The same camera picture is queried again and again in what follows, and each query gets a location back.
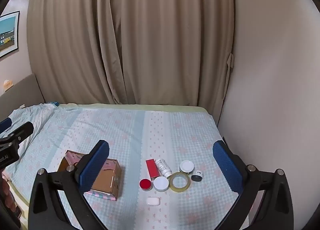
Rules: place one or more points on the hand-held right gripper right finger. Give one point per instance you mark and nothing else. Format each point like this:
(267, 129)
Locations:
(226, 167)

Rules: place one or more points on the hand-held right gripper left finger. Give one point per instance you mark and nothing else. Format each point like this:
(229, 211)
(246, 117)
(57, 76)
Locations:
(96, 162)

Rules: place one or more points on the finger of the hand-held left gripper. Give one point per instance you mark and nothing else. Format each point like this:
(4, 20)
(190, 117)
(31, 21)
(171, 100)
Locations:
(5, 125)
(23, 130)

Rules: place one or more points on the brown cardboard box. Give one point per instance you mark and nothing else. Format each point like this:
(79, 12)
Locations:
(105, 178)

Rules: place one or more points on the red lid jar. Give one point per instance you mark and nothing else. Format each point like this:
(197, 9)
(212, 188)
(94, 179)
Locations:
(145, 184)

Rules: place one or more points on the white labelled bottle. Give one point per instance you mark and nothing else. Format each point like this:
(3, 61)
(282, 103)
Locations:
(163, 167)

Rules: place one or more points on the white quilt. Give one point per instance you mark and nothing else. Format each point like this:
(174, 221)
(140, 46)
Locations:
(37, 116)

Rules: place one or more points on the small black jar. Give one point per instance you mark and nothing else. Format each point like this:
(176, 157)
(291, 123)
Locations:
(197, 176)

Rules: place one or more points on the grey headboard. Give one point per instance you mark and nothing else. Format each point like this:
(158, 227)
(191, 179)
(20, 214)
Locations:
(22, 95)

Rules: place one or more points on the small blue item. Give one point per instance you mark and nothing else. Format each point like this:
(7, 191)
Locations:
(53, 104)

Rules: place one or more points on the yellow sticker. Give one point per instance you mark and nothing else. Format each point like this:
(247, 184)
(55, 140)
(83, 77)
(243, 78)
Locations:
(7, 84)

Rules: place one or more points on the red rectangular box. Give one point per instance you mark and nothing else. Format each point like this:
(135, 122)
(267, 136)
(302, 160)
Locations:
(152, 168)

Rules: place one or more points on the clear tape roll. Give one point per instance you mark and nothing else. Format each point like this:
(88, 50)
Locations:
(172, 186)

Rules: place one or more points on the light blue printed blanket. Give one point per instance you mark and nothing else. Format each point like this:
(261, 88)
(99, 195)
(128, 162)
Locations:
(155, 135)

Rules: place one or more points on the white earbuds case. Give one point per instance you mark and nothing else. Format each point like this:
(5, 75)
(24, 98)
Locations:
(153, 201)

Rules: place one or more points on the pale green bed sheet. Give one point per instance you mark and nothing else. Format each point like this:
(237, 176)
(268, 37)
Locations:
(137, 107)

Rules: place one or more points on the beige curtain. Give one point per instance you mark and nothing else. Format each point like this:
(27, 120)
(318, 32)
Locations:
(125, 32)

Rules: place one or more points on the framed wall poster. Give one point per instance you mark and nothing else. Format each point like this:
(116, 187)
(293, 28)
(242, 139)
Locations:
(8, 33)

